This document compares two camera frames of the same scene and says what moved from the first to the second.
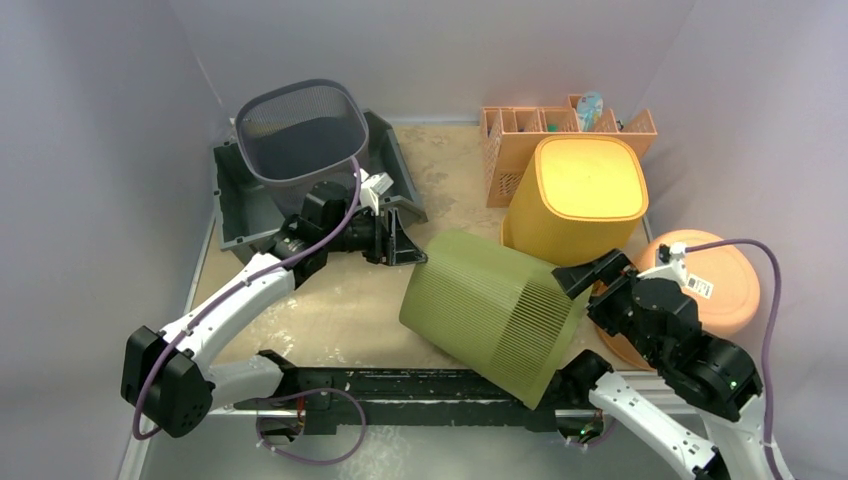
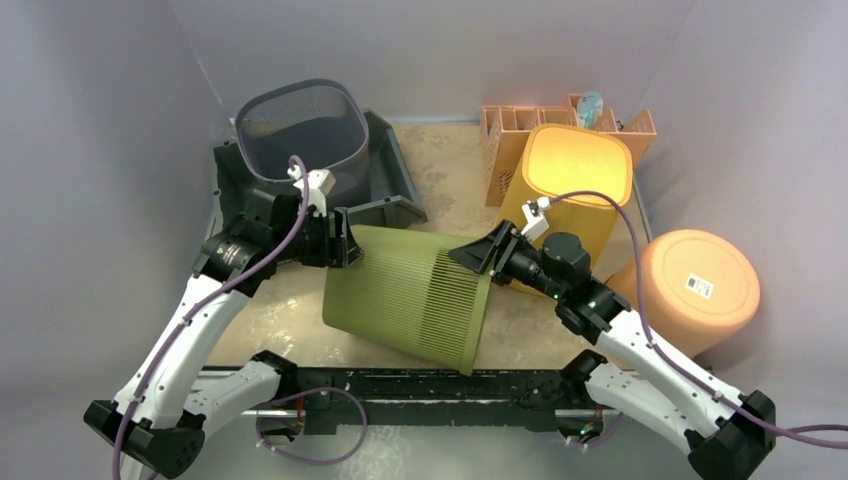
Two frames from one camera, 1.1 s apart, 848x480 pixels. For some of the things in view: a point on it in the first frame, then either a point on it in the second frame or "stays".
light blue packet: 589,107 stays
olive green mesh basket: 496,311 → 408,292
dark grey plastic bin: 248,209 stays
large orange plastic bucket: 723,282 stays
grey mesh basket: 296,134 stays
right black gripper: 597,285 → 501,249
